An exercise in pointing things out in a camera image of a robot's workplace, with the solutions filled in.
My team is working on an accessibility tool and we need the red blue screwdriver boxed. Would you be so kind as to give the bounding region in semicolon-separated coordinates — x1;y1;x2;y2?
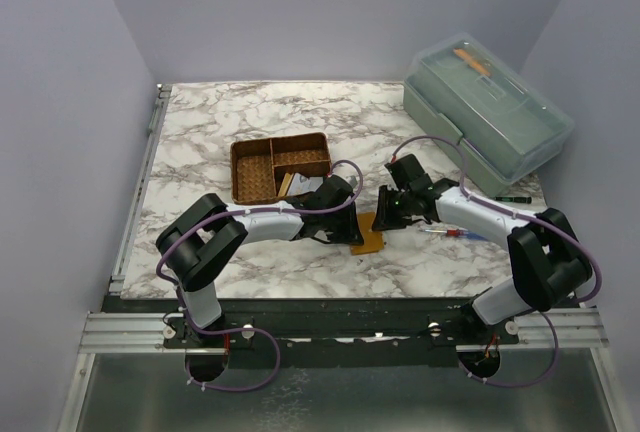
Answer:
420;228;486;241

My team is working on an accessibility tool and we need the clear lid plastic toolbox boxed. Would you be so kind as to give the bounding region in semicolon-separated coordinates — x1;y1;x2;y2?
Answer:
403;34;574;196

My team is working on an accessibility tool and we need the brown woven basket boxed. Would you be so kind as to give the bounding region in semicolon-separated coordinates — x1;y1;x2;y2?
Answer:
230;132;331;205

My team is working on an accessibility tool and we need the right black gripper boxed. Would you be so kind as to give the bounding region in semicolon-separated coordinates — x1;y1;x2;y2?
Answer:
372;185;414;231

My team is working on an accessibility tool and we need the yellow leather card holder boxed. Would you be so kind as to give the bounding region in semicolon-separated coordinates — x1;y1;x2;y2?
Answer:
350;212;385;256

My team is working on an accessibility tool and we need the orange tool inside toolbox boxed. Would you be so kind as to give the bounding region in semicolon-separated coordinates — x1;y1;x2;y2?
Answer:
453;48;491;77

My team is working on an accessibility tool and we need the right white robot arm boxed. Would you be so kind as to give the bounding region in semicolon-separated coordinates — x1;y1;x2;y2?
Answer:
372;154;601;344

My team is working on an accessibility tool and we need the aluminium rail frame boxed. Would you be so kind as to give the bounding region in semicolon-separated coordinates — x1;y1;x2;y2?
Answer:
57;83;175;431

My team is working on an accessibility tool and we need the small black green screwdriver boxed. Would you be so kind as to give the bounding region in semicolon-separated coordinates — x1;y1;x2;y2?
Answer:
493;196;533;204

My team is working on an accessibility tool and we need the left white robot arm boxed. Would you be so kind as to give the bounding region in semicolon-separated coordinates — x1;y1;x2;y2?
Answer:
155;174;364;347

